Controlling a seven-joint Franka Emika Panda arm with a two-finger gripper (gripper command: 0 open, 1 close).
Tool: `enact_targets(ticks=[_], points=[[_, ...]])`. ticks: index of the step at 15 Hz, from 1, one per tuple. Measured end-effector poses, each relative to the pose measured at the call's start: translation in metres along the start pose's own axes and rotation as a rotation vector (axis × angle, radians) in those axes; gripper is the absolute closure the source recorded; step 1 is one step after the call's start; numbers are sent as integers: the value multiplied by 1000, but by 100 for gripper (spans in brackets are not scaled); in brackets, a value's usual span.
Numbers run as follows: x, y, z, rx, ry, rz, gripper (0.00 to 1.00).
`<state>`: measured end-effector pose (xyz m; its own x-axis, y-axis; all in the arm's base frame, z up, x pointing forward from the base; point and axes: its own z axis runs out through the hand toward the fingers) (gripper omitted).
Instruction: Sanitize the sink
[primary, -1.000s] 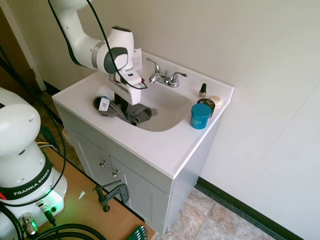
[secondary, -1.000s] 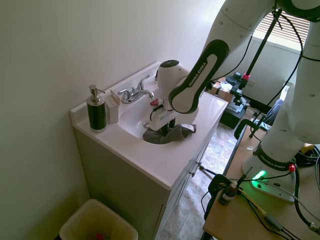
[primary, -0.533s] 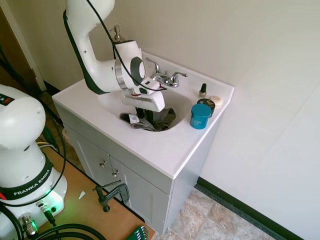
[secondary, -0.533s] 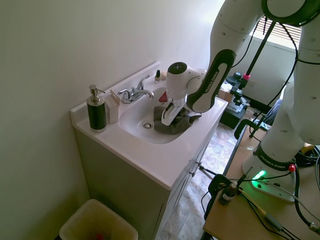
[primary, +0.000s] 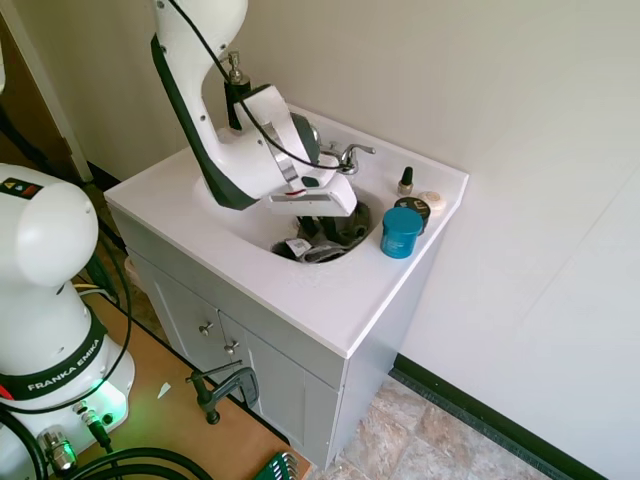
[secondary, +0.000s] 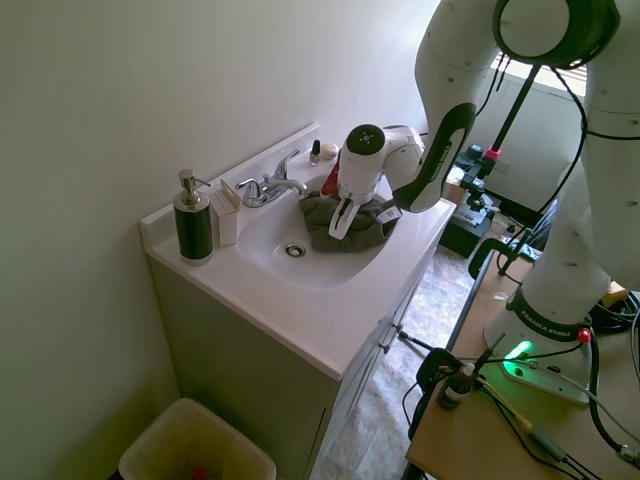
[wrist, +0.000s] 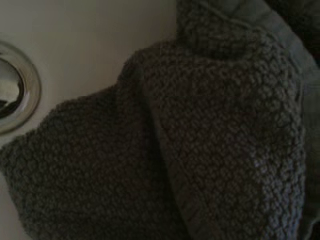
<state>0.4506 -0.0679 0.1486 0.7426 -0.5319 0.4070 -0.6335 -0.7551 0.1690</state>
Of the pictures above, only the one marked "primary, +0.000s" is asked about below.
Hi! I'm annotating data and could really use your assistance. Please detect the thick black base cable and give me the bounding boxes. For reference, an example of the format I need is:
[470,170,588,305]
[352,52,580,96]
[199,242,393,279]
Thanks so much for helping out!
[0,413,214,480]

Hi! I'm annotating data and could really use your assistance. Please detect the grey vanity cabinet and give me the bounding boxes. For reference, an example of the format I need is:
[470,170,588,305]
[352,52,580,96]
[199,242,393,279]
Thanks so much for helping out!
[108,205,441,471]

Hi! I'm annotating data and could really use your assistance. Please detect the black metal C-clamp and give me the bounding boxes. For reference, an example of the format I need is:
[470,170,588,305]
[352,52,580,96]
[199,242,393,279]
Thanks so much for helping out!
[185,364,262,427]

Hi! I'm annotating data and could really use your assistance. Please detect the white round container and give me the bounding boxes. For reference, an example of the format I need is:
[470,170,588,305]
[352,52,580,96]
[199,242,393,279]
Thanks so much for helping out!
[416,190,448,215]

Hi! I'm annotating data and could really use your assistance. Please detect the green hex key set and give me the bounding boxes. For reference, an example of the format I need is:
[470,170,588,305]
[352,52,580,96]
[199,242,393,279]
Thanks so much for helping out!
[258,448,302,480]

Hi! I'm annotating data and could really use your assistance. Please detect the black wall baseboard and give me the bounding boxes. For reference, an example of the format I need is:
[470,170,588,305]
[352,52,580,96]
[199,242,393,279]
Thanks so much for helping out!
[388,353,604,480]

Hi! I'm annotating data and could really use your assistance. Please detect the blue round jar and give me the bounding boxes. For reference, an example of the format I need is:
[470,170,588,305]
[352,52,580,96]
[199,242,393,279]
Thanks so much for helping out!
[379,206,424,260]

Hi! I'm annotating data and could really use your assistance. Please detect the nail polish bottle black cap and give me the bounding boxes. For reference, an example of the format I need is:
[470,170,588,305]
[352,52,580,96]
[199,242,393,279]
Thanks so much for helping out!
[396,166,417,198]

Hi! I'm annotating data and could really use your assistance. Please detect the thin black looping cable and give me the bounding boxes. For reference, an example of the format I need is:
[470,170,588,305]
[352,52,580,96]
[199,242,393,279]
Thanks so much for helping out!
[74,219,135,401]

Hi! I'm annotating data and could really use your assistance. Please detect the brown wooden door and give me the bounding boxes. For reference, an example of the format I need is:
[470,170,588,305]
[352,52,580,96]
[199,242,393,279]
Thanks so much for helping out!
[0,0,97,187]

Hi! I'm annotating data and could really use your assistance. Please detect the black soap pump dispenser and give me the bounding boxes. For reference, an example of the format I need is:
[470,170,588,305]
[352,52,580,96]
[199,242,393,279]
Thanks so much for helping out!
[222,51,254,133]

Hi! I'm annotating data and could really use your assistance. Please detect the chrome sink faucet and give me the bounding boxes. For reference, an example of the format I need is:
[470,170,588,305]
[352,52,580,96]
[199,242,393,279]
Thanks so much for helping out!
[310,123,377,177]

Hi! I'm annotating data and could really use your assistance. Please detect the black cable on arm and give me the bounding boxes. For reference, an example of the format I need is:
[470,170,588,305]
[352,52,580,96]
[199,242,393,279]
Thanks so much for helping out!
[163,0,339,169]

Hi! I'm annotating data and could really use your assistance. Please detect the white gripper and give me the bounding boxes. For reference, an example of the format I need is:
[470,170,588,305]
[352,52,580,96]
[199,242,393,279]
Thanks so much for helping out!
[266,174,358,248]

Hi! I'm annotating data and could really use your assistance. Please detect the black round jar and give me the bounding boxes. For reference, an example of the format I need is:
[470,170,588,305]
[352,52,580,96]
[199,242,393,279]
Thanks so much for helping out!
[393,196,434,237]

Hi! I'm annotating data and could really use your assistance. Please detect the grey terry towel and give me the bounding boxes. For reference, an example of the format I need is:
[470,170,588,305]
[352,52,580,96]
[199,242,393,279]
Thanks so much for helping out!
[271,201,372,265]

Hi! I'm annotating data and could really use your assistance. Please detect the white sink vanity top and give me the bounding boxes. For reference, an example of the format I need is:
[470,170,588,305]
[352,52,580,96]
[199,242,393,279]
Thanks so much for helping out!
[103,102,470,359]

